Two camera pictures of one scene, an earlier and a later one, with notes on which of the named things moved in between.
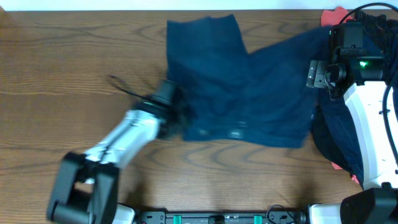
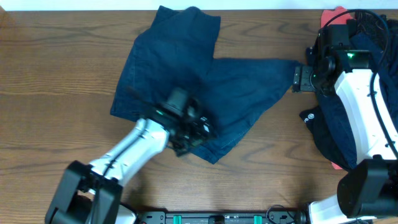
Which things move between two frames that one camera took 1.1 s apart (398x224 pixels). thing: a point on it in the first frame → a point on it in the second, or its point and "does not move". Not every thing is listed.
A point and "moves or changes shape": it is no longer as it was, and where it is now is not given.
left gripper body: [179, 113] → [193, 135]
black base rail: [272, 216] does not move
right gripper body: [319, 71] → [308, 78]
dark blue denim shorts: [226, 94] moves or changes shape
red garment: [334, 17] does not move
